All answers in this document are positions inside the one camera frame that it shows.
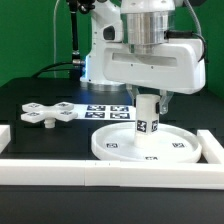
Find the white left fence block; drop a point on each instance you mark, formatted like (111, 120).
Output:
(5, 137)

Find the white right fence bar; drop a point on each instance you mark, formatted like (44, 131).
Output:
(212, 150)

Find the white front fence bar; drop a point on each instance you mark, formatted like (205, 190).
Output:
(104, 173)

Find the white fence bar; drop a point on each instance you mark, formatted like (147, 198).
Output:
(104, 173)
(212, 150)

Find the white cross-shaped table base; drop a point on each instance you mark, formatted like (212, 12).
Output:
(35, 112)

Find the white sheet with fiducial markers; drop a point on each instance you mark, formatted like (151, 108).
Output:
(105, 112)

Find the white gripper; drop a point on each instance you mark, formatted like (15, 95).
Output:
(174, 66)

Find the white round table top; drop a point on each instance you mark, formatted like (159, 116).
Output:
(169, 144)

